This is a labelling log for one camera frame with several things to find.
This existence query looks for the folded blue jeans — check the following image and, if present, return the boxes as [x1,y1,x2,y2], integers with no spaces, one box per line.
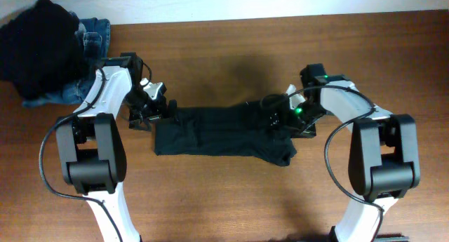
[22,18,111,108]

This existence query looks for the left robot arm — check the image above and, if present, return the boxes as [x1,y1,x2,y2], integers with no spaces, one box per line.
[55,53,176,241]

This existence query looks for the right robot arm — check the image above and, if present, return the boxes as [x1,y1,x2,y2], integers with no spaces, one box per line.
[260,74,420,241]

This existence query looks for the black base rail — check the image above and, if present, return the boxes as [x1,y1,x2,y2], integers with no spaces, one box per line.
[327,226,410,242]

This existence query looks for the black folded garment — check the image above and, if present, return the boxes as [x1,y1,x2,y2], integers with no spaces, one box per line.
[1,0,89,100]

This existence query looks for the black Nike t-shirt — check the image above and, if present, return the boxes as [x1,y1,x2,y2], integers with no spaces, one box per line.
[154,101,297,167]

